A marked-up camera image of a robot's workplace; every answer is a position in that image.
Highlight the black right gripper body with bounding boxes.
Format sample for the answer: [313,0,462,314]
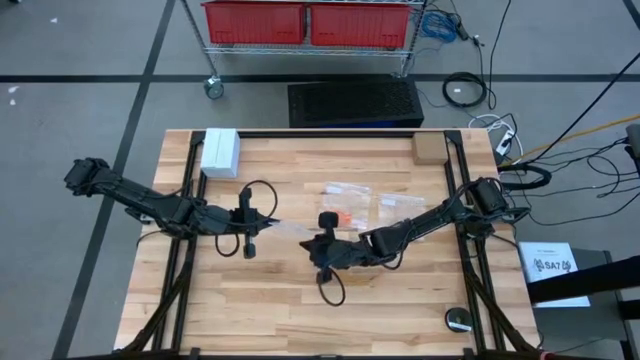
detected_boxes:
[316,211,374,284]

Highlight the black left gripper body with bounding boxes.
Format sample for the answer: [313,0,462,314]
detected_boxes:
[229,187,260,260]

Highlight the white rectangular box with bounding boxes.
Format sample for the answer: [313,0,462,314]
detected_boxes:
[199,127,242,180]

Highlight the black perforated floor mat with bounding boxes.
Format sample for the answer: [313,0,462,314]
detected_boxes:
[287,79,425,129]

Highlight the brown cardboard box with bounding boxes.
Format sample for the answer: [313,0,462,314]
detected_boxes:
[411,131,450,167]

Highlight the small round spool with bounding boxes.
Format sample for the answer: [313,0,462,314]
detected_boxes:
[444,306,475,335]

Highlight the white power strip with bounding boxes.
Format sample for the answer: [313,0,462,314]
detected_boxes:
[494,128,516,157]

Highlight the red plastic bin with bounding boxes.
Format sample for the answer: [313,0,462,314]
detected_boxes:
[308,2,412,50]
[201,0,307,45]

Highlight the white printed booklet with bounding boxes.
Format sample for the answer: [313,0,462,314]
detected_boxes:
[518,241,592,308]

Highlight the black metal beam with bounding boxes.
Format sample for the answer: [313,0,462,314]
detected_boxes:
[526,253,640,305]

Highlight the gray side table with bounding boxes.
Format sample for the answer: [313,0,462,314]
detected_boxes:
[529,247,634,360]

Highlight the gray plastic object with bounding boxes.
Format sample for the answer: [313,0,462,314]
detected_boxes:
[624,122,640,177]

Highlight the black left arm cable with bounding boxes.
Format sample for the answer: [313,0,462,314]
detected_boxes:
[214,232,242,259]

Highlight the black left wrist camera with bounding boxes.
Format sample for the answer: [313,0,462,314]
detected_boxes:
[230,207,255,234]

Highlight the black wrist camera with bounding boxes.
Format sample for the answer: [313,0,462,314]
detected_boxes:
[230,207,255,234]
[329,247,361,271]

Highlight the black left camera cable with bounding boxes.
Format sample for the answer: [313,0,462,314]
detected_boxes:
[243,179,279,217]

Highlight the black camera cable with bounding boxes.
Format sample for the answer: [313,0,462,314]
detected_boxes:
[243,179,279,217]
[317,267,347,307]

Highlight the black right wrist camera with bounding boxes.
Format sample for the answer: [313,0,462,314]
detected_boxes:
[329,247,361,271]

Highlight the black right camera cable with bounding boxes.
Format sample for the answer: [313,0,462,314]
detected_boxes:
[317,267,347,307]

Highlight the black aluminium table frame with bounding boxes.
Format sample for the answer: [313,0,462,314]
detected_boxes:
[113,128,544,360]

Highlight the chrome wire shelving rack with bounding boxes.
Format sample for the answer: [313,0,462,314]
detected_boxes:
[178,0,431,100]

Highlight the black cable coil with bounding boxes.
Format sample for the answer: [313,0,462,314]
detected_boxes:
[441,71,489,109]

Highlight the white cable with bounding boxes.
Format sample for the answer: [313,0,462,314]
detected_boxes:
[467,113,525,162]

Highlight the blue cable coil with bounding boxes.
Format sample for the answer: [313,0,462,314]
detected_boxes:
[419,10,459,44]

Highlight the thick black cable loop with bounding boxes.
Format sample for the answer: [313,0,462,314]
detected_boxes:
[498,163,553,191]

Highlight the long thin black cable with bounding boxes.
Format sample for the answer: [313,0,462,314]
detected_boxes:
[487,0,514,110]

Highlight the thin black floor cable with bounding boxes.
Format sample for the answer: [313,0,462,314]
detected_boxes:
[527,189,640,227]

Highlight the thick black diagonal cable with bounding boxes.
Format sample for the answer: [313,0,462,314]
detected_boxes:
[533,63,640,162]

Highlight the yellow cable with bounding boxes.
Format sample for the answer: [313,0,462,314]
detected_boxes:
[499,114,640,166]

